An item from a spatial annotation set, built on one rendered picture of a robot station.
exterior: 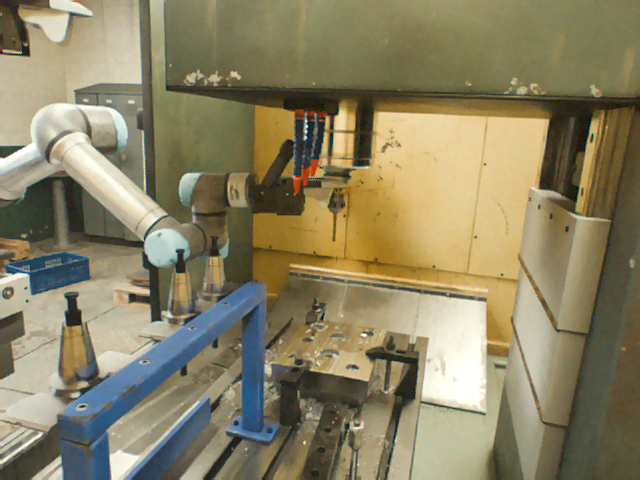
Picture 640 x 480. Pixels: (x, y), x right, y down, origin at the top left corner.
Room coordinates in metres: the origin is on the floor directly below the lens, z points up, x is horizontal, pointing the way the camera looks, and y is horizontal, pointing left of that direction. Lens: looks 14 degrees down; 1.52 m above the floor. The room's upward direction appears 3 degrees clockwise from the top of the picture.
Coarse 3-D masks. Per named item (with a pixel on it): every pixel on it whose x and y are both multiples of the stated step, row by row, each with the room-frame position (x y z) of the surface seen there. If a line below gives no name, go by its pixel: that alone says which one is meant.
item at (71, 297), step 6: (66, 294) 0.48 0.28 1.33; (72, 294) 0.48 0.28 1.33; (78, 294) 0.49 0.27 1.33; (72, 300) 0.48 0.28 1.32; (72, 306) 0.48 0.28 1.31; (66, 312) 0.48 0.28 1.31; (72, 312) 0.48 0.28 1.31; (78, 312) 0.48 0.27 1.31; (66, 318) 0.48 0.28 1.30; (72, 318) 0.48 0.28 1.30; (78, 318) 0.48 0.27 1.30; (66, 324) 0.48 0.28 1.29; (72, 324) 0.48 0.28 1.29
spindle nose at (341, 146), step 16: (336, 112) 0.93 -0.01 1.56; (352, 112) 0.93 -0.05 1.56; (368, 112) 0.95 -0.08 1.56; (304, 128) 0.98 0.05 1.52; (336, 128) 0.93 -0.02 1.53; (352, 128) 0.93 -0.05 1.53; (368, 128) 0.95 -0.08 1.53; (304, 144) 0.97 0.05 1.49; (336, 144) 0.93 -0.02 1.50; (352, 144) 0.93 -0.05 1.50; (368, 144) 0.95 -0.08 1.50; (320, 160) 0.94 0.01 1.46; (336, 160) 0.93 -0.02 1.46; (352, 160) 0.93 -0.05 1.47; (368, 160) 0.96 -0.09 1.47
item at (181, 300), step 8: (176, 272) 0.69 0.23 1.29; (184, 272) 0.69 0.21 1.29; (176, 280) 0.68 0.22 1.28; (184, 280) 0.69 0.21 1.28; (176, 288) 0.68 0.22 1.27; (184, 288) 0.68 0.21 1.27; (176, 296) 0.68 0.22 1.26; (184, 296) 0.68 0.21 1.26; (192, 296) 0.70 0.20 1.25; (168, 304) 0.69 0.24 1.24; (176, 304) 0.68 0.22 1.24; (184, 304) 0.68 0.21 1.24; (192, 304) 0.69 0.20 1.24; (168, 312) 0.68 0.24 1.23; (176, 312) 0.68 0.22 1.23; (184, 312) 0.68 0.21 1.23; (192, 312) 0.69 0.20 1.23
